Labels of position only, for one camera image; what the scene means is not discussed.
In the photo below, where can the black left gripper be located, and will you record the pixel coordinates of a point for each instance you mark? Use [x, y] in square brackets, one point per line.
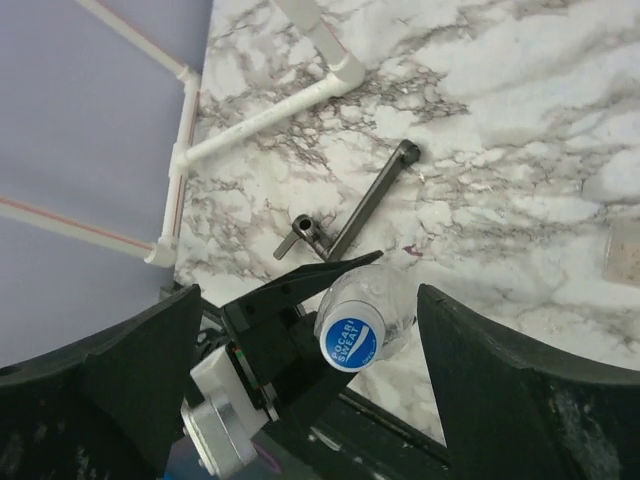
[270, 327]

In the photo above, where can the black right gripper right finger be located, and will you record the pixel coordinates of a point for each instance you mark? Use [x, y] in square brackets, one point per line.
[512, 407]

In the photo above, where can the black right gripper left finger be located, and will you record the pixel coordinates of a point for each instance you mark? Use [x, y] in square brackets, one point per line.
[106, 406]

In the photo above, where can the blue white cap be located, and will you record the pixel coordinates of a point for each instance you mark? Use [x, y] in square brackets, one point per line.
[351, 336]

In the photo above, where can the clear plastic bottle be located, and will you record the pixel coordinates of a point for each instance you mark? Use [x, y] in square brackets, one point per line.
[387, 290]

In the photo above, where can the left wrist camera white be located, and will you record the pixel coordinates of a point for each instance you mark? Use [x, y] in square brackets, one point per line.
[223, 411]

